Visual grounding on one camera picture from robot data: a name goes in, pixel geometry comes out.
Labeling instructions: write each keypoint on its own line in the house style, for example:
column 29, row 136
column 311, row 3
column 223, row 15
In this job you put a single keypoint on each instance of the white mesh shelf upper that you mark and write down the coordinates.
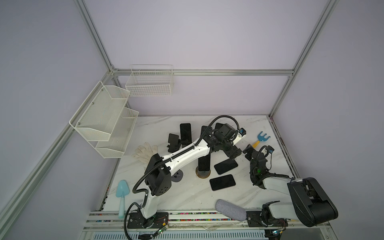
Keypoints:
column 97, row 117

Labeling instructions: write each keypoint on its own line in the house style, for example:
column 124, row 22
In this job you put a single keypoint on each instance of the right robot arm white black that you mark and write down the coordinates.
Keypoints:
column 309, row 202

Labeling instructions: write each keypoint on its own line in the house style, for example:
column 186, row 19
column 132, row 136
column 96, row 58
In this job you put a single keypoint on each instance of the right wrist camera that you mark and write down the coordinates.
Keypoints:
column 269, row 149

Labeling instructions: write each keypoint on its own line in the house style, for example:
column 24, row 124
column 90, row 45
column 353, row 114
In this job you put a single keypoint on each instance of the brown base stand front right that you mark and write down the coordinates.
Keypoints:
column 202, row 174

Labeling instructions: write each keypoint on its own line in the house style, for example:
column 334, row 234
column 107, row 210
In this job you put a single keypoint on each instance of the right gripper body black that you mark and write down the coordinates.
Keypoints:
column 253, row 151

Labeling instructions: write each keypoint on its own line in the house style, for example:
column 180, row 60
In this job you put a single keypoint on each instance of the black phone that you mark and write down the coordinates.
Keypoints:
column 225, row 166
column 204, row 163
column 218, row 126
column 205, row 130
column 186, row 134
column 222, row 182

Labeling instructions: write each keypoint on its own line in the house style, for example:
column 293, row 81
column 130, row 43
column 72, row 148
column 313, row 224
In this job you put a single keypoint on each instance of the white mesh shelf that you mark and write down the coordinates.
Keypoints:
column 97, row 117
column 116, row 146

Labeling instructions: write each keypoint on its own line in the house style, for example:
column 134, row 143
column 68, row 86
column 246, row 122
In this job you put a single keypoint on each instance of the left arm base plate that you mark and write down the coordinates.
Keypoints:
column 138, row 221

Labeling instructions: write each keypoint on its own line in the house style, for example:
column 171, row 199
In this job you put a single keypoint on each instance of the black stand back left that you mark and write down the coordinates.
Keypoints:
column 174, row 143

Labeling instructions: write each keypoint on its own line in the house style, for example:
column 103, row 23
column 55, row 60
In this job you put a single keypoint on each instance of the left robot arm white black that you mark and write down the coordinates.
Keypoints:
column 222, row 134

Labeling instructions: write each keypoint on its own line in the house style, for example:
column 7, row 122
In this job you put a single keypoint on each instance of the aluminium front rail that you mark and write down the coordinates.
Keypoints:
column 209, row 220

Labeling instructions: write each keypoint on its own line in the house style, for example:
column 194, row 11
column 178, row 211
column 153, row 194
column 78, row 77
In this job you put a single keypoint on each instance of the grey oval pouch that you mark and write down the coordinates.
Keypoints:
column 231, row 211

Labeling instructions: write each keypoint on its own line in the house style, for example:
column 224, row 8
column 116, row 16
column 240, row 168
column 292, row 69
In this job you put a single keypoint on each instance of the blue rake yellow handle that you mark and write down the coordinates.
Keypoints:
column 262, row 137

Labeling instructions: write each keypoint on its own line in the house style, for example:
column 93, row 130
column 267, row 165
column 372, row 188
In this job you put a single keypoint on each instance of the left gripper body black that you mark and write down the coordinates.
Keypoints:
column 225, row 145

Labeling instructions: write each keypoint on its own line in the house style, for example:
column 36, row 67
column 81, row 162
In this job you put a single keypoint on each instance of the white wire basket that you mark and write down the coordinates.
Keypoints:
column 150, row 80

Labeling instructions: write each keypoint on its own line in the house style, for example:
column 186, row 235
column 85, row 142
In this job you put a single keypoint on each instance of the white work glove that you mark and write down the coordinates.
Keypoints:
column 144, row 152

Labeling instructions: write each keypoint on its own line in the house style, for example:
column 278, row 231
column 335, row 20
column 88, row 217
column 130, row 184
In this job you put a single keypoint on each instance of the grey stand front left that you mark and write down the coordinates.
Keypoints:
column 177, row 177

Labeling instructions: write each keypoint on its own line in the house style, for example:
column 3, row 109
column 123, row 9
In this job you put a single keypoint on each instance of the white mesh shelf lower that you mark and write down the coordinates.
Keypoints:
column 116, row 146

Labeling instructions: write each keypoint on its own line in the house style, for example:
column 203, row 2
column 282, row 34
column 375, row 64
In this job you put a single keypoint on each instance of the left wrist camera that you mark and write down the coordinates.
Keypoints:
column 240, row 135

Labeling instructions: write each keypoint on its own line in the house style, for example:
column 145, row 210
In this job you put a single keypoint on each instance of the light blue trowel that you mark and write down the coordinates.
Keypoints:
column 122, row 191

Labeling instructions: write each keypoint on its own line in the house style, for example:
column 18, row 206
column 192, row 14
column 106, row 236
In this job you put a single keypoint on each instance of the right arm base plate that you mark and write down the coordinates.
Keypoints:
column 255, row 218

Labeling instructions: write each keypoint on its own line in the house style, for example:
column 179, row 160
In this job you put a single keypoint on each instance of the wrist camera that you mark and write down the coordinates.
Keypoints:
column 269, row 149
column 240, row 135

